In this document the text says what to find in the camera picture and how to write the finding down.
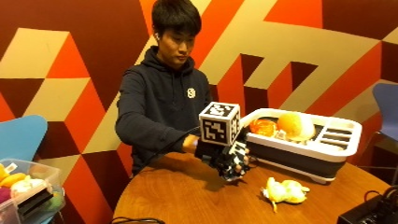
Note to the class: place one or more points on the light blue chair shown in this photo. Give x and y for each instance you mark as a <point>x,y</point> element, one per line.
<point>20,137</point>

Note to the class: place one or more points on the the person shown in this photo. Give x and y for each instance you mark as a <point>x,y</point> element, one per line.
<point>160,93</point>

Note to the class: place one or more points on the white marker cube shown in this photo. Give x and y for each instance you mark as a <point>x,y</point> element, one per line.
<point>219,123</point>

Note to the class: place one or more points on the orange toy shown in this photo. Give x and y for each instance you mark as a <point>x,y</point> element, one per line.
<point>263,127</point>

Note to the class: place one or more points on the clear plastic storage box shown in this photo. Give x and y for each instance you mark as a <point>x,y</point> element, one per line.
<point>42,174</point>

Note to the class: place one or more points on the yellow toy fruit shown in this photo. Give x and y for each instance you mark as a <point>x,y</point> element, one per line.
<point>12,179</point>

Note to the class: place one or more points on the black electronic device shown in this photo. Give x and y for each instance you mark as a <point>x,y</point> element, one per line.
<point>365,214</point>

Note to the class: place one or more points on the yellow plush toy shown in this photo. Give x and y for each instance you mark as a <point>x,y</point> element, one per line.
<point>287,191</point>

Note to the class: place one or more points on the black box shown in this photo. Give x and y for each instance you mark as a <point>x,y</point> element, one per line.
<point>35,200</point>

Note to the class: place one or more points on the white and black dish rack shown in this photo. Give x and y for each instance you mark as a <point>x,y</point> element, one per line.
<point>298,152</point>

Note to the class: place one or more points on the dark blue chair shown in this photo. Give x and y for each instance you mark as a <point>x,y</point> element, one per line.
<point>388,109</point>

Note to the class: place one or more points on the white earbud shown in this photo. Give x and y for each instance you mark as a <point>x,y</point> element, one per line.
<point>156,35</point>

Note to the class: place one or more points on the white and green plush ball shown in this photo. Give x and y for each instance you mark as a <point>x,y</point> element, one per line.
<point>26,186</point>

